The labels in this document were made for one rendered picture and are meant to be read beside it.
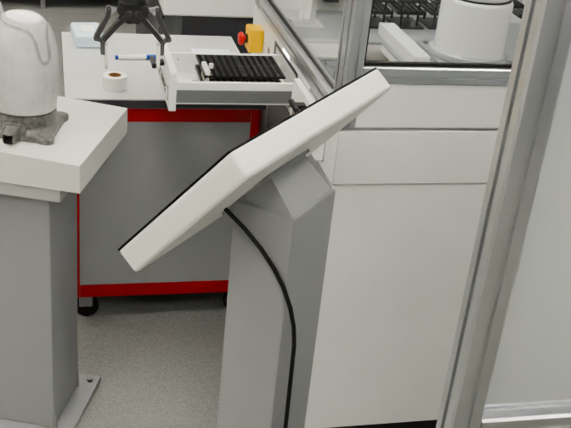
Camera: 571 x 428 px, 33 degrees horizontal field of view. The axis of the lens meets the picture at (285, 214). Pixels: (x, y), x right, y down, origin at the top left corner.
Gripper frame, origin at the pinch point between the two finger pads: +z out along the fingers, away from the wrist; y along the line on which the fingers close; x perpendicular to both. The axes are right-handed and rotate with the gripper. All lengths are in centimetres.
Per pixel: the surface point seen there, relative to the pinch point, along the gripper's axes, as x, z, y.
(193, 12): 83, 10, 28
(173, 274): 14, 75, 16
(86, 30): 63, 11, -9
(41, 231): -38, 29, -24
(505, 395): -164, -15, 31
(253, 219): -105, -9, 12
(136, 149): 14.1, 31.4, 3.0
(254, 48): 32, 6, 40
